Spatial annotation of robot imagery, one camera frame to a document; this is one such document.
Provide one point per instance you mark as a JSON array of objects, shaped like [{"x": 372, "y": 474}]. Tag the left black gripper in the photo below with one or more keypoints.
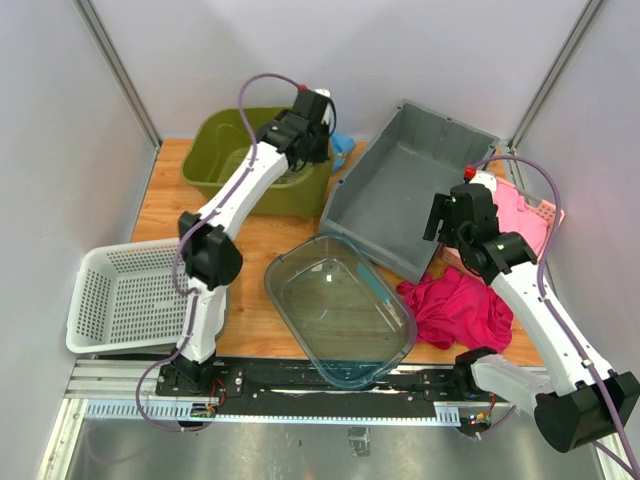
[{"x": 322, "y": 154}]

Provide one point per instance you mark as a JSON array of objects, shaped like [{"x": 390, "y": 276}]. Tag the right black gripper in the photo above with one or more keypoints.
[{"x": 441, "y": 210}]

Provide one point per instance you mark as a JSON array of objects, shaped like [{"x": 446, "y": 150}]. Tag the large grey plastic bin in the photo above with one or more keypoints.
[{"x": 383, "y": 200}]

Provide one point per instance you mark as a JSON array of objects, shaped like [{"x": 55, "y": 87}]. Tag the olive green plastic basin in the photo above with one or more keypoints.
[{"x": 220, "y": 146}]

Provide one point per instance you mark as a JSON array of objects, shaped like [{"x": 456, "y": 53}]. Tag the clear blue plastic tub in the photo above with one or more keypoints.
[{"x": 346, "y": 317}]

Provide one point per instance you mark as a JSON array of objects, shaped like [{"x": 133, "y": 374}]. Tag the white perforated plastic basket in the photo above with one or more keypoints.
[{"x": 128, "y": 297}]

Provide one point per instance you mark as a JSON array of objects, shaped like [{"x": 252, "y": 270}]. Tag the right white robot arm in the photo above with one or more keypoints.
[{"x": 581, "y": 398}]

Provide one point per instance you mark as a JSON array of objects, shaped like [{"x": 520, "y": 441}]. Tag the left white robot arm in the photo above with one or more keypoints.
[{"x": 207, "y": 251}]

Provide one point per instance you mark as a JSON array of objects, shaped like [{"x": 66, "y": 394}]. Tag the blue patterned cloth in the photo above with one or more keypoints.
[{"x": 343, "y": 146}]

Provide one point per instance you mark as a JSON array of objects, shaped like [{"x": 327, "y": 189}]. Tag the light pink cloth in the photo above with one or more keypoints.
[{"x": 514, "y": 216}]

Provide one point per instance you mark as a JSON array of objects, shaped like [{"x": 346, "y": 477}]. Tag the magenta cloth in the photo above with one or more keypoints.
[{"x": 457, "y": 308}]

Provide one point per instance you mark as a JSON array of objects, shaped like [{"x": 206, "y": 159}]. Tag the pink plastic basket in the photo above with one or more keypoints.
[{"x": 543, "y": 208}]

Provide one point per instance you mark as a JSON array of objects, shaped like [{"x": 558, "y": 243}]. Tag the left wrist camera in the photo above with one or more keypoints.
[{"x": 328, "y": 114}]

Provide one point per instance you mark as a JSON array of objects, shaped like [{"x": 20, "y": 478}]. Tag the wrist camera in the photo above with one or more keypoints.
[
  {"x": 481, "y": 177},
  {"x": 328, "y": 114}
]

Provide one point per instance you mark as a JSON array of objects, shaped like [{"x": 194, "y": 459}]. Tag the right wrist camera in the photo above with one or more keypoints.
[{"x": 481, "y": 177}]

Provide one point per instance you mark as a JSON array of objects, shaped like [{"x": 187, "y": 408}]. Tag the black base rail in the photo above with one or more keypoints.
[{"x": 294, "y": 389}]

